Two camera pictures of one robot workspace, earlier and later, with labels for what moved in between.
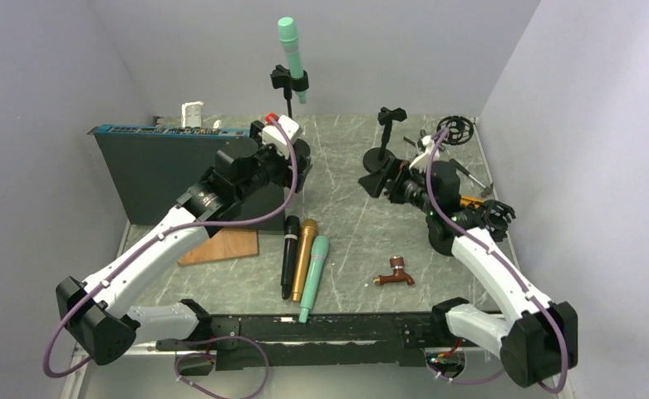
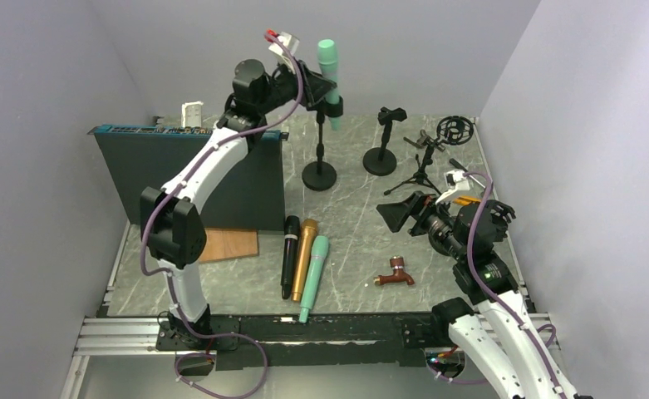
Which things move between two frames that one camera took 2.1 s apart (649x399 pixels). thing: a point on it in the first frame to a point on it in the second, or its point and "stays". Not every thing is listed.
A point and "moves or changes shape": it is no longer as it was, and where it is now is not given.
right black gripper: x=397 y=171 to x=395 y=214
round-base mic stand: x=376 y=158 stays
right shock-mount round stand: x=495 y=218 stays
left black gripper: x=302 y=165 to x=314 y=87
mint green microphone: x=287 y=30 moves or changes shape
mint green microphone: x=317 y=257 stays
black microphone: x=290 y=241 stays
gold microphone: x=308 y=229 stays
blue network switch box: x=151 y=166 stays
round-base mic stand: x=281 y=78 moves or changes shape
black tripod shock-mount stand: x=460 y=130 stays
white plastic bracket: x=191 y=114 stays
